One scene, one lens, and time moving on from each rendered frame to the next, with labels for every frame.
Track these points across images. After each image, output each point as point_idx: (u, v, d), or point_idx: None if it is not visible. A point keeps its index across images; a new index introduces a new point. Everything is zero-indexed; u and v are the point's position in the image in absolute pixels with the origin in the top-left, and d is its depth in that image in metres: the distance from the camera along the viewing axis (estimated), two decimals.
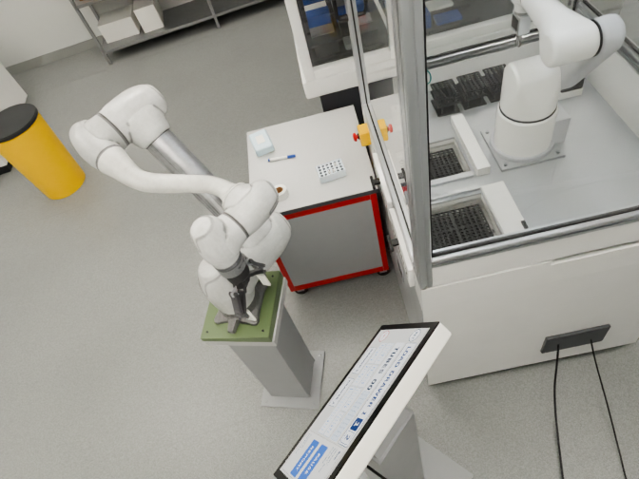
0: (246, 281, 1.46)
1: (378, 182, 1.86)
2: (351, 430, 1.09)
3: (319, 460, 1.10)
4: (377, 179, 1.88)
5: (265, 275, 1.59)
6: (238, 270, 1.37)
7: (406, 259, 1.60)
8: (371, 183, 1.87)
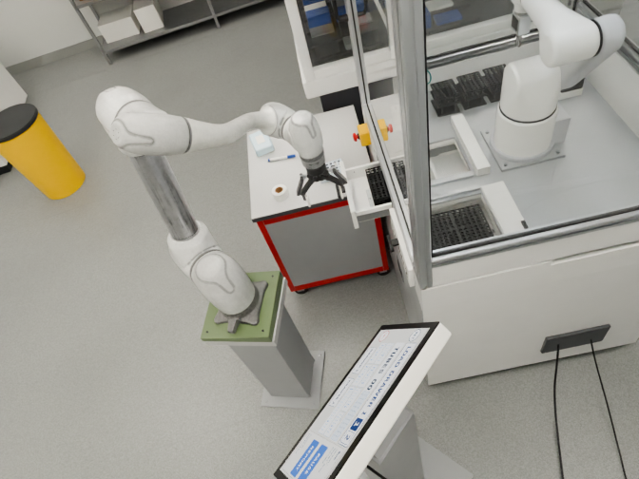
0: (317, 179, 1.75)
1: (343, 191, 1.88)
2: (351, 430, 1.09)
3: (319, 460, 1.10)
4: None
5: (343, 189, 1.83)
6: (308, 165, 1.67)
7: (406, 259, 1.60)
8: (337, 192, 1.88)
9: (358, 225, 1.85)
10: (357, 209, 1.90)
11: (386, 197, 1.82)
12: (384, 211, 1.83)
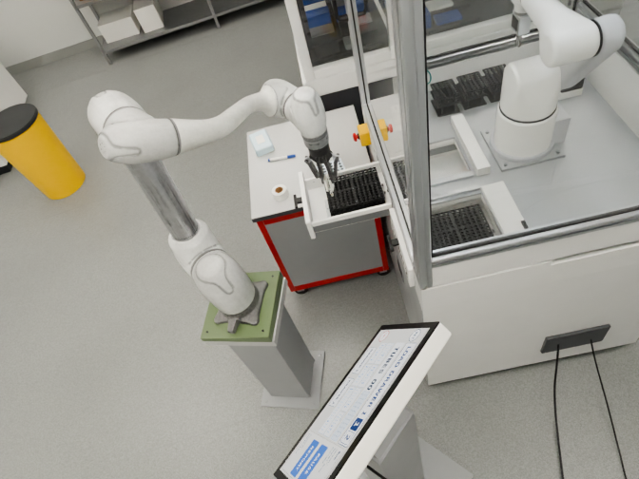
0: (318, 160, 1.67)
1: (300, 201, 1.89)
2: (351, 430, 1.09)
3: (319, 460, 1.10)
4: (300, 198, 1.90)
5: (334, 182, 1.77)
6: (308, 144, 1.59)
7: (406, 259, 1.60)
8: (294, 202, 1.89)
9: (314, 236, 1.86)
10: (314, 220, 1.92)
11: (341, 207, 1.84)
12: (339, 221, 1.84)
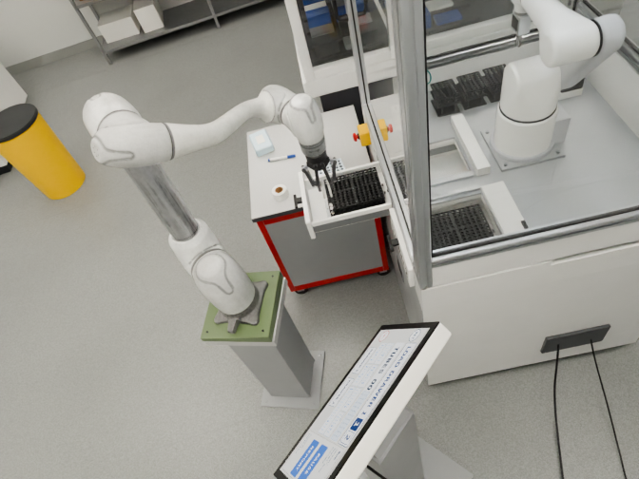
0: (317, 166, 1.66)
1: (300, 201, 1.89)
2: (351, 430, 1.09)
3: (319, 460, 1.10)
4: (300, 198, 1.90)
5: (333, 187, 1.77)
6: (308, 153, 1.58)
7: (406, 259, 1.60)
8: (294, 202, 1.89)
9: (314, 236, 1.86)
10: (314, 220, 1.92)
11: (341, 207, 1.84)
12: (339, 221, 1.84)
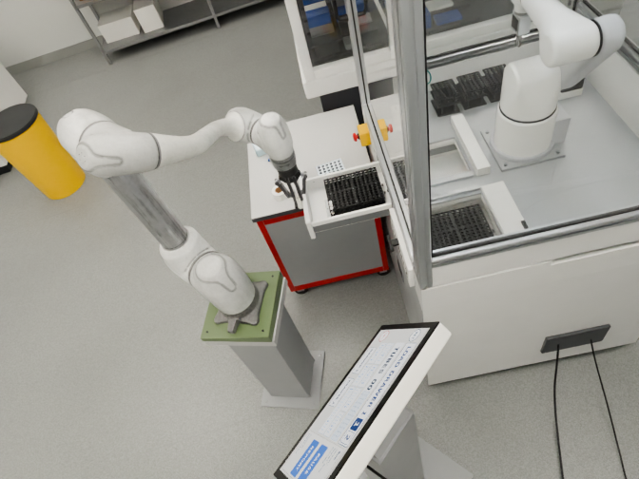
0: (288, 180, 1.74)
1: None
2: (351, 430, 1.09)
3: (319, 460, 1.10)
4: None
5: (302, 199, 1.85)
6: (279, 167, 1.66)
7: (406, 259, 1.60)
8: (294, 202, 1.89)
9: (314, 236, 1.86)
10: (314, 220, 1.92)
11: (341, 207, 1.84)
12: (339, 221, 1.84)
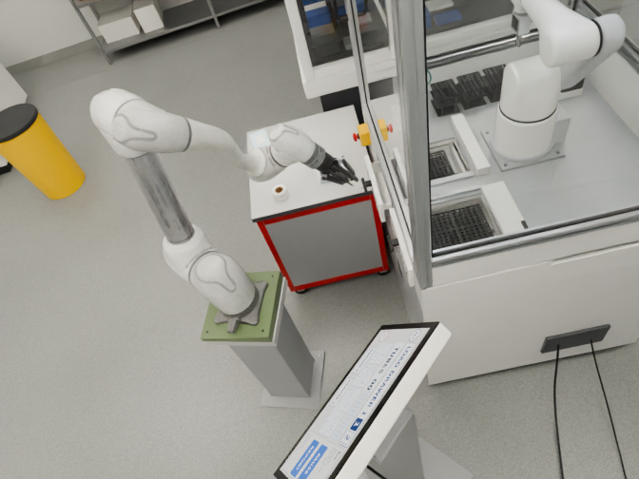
0: (329, 171, 1.77)
1: (370, 184, 1.87)
2: (351, 430, 1.09)
3: (319, 460, 1.10)
4: (369, 181, 1.88)
5: (358, 180, 1.85)
6: (311, 166, 1.72)
7: (406, 259, 1.60)
8: (363, 185, 1.87)
9: (384, 219, 1.84)
10: (382, 203, 1.89)
11: None
12: None
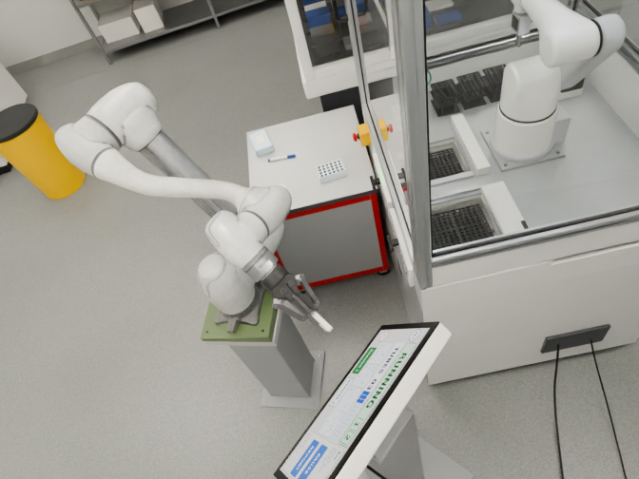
0: (284, 289, 1.28)
1: (378, 182, 1.86)
2: (351, 430, 1.09)
3: (319, 460, 1.10)
4: (377, 179, 1.88)
5: (323, 315, 1.31)
6: (259, 270, 1.25)
7: (406, 259, 1.60)
8: (371, 183, 1.87)
9: None
10: None
11: None
12: None
